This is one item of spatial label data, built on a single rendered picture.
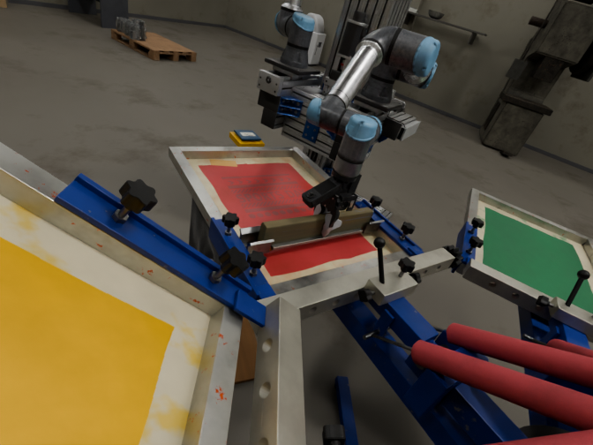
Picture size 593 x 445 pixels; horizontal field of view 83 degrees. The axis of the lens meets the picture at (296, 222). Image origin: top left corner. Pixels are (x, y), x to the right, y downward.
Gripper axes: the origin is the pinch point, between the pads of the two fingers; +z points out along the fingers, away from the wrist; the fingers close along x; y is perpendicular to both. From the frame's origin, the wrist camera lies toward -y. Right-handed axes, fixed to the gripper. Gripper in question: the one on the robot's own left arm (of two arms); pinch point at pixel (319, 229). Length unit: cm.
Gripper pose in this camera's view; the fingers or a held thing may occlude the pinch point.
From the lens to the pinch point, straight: 103.5
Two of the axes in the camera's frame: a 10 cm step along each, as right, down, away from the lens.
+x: -5.1, -5.9, 6.3
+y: 8.2, -1.2, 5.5
